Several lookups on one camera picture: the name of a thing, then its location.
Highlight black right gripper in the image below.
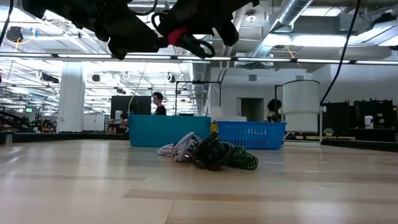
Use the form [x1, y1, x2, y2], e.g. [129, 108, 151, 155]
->
[166, 0, 261, 48]

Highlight lavender white cable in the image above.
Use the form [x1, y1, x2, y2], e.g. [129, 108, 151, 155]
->
[156, 131, 203, 164]

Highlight black cable with red strap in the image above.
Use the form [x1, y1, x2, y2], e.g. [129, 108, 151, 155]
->
[151, 11, 216, 60]

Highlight green braided cable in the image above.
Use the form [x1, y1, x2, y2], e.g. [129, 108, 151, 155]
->
[229, 145, 260, 171]

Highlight black monitor screen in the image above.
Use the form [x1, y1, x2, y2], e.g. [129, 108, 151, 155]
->
[110, 95, 152, 116]

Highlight black ceiling-mounted device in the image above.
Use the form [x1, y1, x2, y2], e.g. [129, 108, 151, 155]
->
[5, 26, 25, 44]

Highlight yellow slotted plastic basket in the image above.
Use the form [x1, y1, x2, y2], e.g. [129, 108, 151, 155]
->
[210, 122, 220, 141]

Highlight black beam with light strips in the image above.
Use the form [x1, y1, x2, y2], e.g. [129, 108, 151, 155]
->
[0, 52, 398, 65]

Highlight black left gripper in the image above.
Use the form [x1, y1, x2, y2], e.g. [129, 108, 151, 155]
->
[21, 0, 169, 60]

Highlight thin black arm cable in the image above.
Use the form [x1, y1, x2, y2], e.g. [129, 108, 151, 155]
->
[0, 0, 15, 48]
[320, 0, 362, 104]

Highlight white cylindrical container on stand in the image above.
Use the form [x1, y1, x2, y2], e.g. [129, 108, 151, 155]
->
[281, 79, 328, 148]

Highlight blue slotted plastic basket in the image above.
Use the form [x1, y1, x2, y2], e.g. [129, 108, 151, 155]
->
[216, 121, 288, 151]

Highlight teal plastic bin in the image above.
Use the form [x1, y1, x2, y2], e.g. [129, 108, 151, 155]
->
[127, 114, 213, 148]

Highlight black aluminium table frame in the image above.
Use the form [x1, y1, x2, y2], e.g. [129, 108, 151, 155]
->
[0, 131, 398, 154]

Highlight person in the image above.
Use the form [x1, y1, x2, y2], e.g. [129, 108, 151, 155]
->
[151, 91, 168, 116]
[266, 98, 284, 123]

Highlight white building pillar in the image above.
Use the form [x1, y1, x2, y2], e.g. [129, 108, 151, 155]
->
[57, 61, 87, 134]

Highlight white cabinet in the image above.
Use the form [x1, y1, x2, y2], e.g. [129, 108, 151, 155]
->
[82, 114, 106, 132]

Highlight black cabinets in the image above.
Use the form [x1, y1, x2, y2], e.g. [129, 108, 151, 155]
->
[322, 98, 398, 143]

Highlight silver ventilation duct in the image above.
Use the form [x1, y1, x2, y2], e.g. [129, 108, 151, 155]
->
[183, 46, 213, 94]
[250, 0, 314, 58]

